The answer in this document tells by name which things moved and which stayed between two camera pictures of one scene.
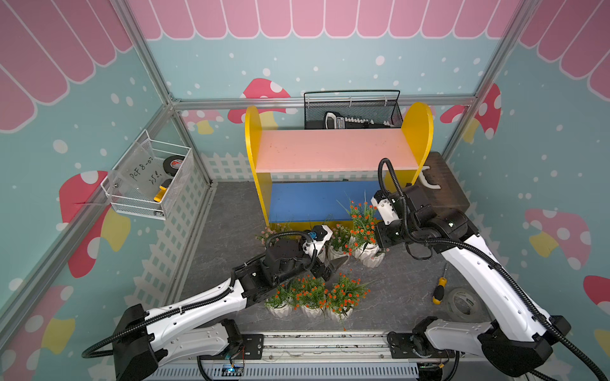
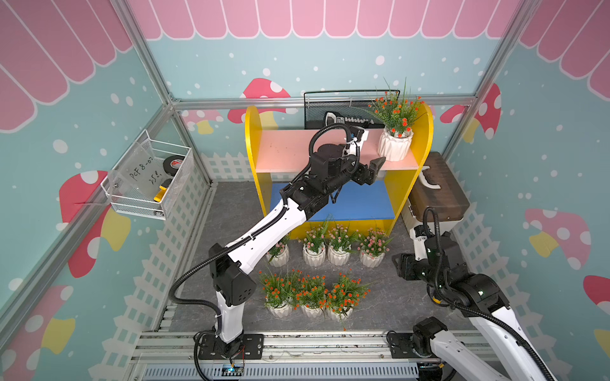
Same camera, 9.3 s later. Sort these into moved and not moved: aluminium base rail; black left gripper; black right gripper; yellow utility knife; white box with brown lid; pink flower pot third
Moved: black left gripper; black right gripper
Not moved: aluminium base rail; yellow utility knife; pink flower pot third; white box with brown lid
